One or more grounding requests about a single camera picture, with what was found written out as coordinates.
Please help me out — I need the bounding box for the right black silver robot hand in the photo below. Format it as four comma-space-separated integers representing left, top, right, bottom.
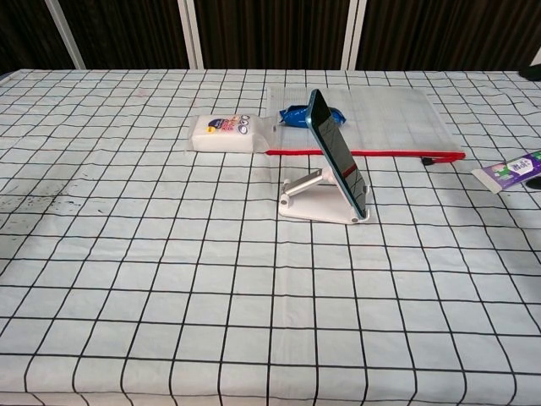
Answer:
518, 63, 541, 84

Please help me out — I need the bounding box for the black smartphone with blue frame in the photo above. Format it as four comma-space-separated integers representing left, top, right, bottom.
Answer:
307, 88, 369, 224

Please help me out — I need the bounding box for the white folding phone stand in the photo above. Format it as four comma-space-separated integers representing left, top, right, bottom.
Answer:
277, 167, 374, 226

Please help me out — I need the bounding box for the purple white toothpaste tube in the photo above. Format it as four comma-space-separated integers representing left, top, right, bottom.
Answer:
470, 150, 541, 195

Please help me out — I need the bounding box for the clear zip pouch red zipper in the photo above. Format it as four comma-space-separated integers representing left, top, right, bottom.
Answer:
265, 84, 467, 167

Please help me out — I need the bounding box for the blue snack packet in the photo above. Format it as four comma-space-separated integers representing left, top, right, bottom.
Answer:
277, 103, 348, 129

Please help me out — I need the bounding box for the white tissue pack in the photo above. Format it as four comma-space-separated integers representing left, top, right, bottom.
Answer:
186, 113, 272, 154

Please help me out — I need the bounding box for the white black checkered tablecloth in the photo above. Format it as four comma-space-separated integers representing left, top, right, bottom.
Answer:
0, 69, 541, 406

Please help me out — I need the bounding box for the white partition frame post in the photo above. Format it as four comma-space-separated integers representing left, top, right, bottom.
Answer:
177, 0, 206, 70
44, 0, 88, 71
340, 0, 369, 71

